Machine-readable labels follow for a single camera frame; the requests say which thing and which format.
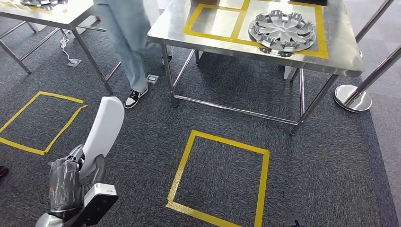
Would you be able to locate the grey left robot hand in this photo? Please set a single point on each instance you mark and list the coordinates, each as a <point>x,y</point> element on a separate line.
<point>64,188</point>

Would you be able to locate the white curved plastic part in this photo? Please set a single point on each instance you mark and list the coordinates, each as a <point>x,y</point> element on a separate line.
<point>105,125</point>

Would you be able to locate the stainless steel workbench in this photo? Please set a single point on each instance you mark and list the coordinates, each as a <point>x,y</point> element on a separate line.
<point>341,47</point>

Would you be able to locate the yellow floor tape square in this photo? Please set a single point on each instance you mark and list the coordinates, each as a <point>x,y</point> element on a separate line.
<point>22,147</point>
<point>184,166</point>

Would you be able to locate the grey floor socket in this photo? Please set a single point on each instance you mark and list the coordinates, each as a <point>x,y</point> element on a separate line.
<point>152,79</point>
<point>74,62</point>

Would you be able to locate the person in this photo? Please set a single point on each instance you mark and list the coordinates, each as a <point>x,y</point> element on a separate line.
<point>128,40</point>

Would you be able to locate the stainless steel table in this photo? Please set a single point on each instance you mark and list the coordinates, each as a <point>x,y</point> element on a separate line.
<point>62,15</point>

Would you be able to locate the grey wheel hubcap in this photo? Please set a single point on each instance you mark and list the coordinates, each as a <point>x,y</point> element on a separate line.
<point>40,2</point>
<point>282,31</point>

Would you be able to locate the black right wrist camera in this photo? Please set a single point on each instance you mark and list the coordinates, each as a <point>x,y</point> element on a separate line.
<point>295,219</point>

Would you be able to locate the large yellow tape frame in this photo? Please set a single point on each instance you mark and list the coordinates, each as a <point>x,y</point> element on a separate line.
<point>321,31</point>

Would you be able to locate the chrome stanchion post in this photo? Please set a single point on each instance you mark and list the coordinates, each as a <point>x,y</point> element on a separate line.
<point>374,20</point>
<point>352,98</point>

